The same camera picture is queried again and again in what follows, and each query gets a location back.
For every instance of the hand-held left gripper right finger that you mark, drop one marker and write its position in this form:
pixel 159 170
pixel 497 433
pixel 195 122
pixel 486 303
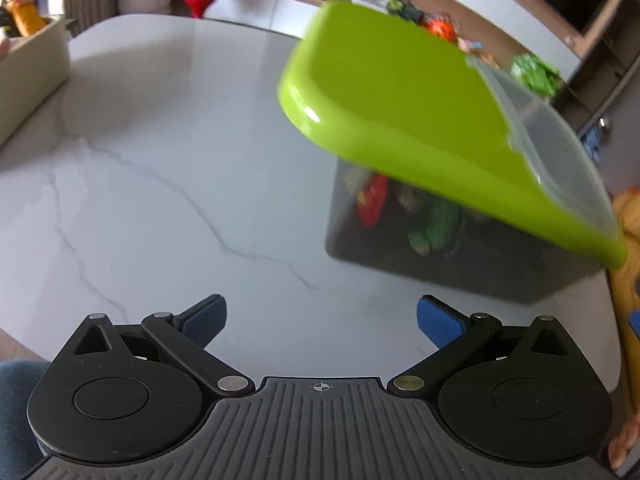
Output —
pixel 440 321

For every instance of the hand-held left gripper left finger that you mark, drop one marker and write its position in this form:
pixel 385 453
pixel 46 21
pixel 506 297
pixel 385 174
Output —
pixel 205 320

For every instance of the clear plastic storage box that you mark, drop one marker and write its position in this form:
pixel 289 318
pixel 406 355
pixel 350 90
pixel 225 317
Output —
pixel 500 270

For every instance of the green storage box lid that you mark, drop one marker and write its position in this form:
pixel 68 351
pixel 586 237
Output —
pixel 400 100

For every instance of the white marble desktop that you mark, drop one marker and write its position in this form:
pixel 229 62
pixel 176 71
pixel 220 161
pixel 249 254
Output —
pixel 175 185

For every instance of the green toy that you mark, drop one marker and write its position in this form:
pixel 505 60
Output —
pixel 435 225

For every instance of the red plastic toy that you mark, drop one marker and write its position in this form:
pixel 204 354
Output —
pixel 374 200

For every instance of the person's leg in jeans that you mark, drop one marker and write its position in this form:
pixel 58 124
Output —
pixel 15 410

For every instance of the blue toy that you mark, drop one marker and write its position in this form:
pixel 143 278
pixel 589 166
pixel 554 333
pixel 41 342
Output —
pixel 591 144

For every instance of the silver door knob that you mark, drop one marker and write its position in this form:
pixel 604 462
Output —
pixel 603 123

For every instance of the small pink toy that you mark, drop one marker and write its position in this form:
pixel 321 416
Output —
pixel 471 46

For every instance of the orange pumpkin toy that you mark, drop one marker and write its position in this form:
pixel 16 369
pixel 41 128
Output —
pixel 440 27

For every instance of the beige storage bin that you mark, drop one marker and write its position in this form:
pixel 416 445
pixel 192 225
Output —
pixel 30 80

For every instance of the orange bottle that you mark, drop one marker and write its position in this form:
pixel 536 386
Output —
pixel 27 17

